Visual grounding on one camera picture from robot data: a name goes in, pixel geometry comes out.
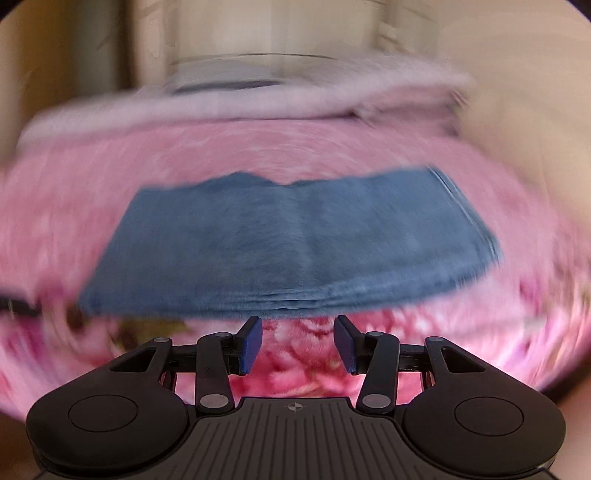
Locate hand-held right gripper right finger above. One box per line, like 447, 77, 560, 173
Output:
333, 315, 485, 415

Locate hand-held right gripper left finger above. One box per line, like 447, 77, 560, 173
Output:
108, 315, 264, 415

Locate blue denim jeans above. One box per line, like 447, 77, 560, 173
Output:
76, 166, 504, 321

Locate pink fluffy blanket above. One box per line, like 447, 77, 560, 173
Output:
0, 115, 591, 416

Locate lilac ribbed duvet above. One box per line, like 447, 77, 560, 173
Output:
18, 55, 476, 144

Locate grey pillow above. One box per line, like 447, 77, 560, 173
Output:
168, 58, 333, 93

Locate beige padded headboard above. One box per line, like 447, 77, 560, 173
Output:
434, 28, 591, 185

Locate white wardrobe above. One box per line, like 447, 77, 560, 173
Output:
134, 0, 439, 88

